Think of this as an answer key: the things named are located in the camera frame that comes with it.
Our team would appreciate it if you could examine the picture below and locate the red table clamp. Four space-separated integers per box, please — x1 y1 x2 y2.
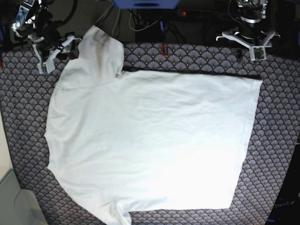
161 45 169 57

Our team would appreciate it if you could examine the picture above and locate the black box behind table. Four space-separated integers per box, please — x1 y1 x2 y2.
134 18 165 43

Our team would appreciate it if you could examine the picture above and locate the blue box overhead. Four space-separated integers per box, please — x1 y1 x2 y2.
113 0 179 9

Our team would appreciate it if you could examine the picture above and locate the grey cable bundle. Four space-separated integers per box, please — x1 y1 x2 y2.
93 4 124 38

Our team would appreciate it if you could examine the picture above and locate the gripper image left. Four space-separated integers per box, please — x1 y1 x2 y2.
28 21 82 75

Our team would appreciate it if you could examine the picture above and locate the black power strip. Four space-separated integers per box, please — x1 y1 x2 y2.
177 8 218 17

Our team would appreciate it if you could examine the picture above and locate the black case OpenArm label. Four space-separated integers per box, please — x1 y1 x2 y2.
266 144 300 225

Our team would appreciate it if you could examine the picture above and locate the white T-shirt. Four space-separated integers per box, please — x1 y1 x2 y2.
45 26 262 225

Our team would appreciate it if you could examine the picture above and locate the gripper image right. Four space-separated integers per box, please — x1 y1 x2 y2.
216 23 280 61

